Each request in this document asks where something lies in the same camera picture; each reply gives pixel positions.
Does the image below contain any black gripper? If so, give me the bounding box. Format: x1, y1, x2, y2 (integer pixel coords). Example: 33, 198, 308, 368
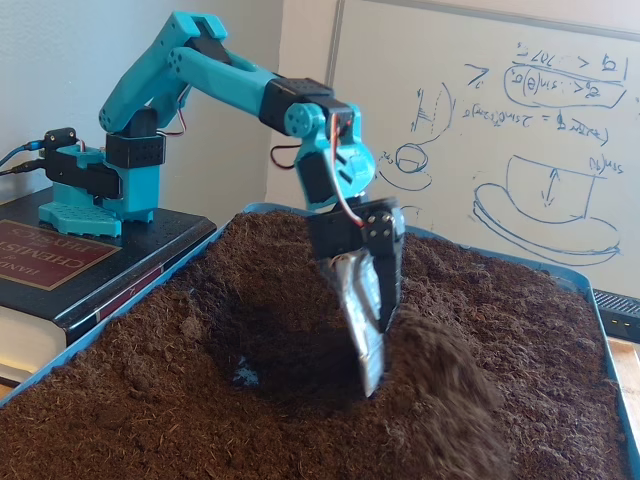
307, 196, 406, 399

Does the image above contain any brown soil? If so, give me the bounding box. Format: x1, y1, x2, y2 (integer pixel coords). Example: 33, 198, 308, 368
0, 209, 629, 480

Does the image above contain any blue plastic tray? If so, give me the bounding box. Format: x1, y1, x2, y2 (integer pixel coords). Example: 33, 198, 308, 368
0, 201, 640, 480

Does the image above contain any whiteboard with blue drawings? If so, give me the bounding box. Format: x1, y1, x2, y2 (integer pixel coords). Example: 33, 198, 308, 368
307, 0, 640, 296

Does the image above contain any black device with grille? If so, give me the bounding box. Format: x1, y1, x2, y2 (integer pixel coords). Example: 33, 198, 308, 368
593, 288, 640, 345

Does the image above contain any black chemistry physics handbook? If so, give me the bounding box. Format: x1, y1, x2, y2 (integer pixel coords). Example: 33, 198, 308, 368
0, 192, 220, 389

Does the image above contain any black controller housing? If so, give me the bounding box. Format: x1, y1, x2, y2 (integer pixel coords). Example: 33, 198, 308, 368
42, 127, 79, 152

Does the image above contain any black cable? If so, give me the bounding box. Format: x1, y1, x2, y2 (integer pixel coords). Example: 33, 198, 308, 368
0, 159, 49, 176

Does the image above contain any blue cable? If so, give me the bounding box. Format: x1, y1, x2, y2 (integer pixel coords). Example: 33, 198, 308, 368
0, 141, 46, 169

